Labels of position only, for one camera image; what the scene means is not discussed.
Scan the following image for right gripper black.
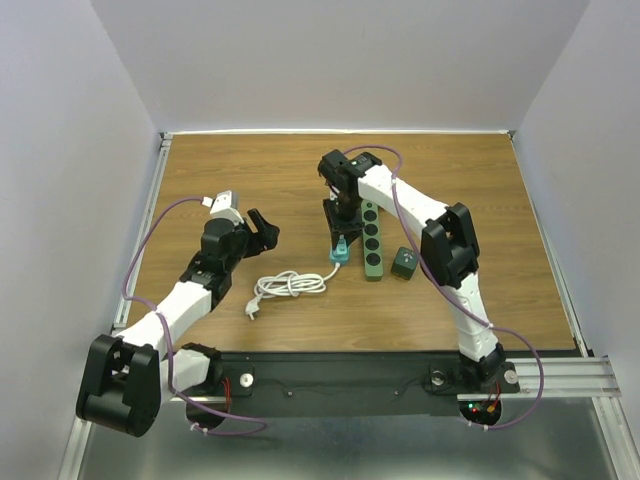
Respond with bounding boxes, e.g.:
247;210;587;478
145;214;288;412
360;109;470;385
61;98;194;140
325;193;367;245

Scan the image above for blue usb socket strip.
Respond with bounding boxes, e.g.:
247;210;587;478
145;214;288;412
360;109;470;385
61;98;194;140
329;250;350;266

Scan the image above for dark green cube adapter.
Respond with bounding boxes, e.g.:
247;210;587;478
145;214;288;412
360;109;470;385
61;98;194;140
391;246;419;280

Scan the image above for white cord of blue strip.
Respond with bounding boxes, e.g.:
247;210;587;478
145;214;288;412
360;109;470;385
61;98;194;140
242;263;342;321

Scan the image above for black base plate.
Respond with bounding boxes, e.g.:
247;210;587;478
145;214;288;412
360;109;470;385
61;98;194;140
164;351;531;419

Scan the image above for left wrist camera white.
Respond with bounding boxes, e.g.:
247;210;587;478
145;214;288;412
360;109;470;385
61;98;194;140
209;190;244;224

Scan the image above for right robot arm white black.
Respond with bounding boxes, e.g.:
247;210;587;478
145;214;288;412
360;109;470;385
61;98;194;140
318;145;506;390

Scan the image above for small teal cube adapter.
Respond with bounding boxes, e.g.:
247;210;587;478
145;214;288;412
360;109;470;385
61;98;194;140
333;237;349;251

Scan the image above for green power strip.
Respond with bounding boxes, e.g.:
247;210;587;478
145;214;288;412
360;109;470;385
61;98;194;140
361;202;384;282

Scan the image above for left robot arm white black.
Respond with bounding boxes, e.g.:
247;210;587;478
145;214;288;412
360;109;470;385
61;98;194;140
76;209;280;437

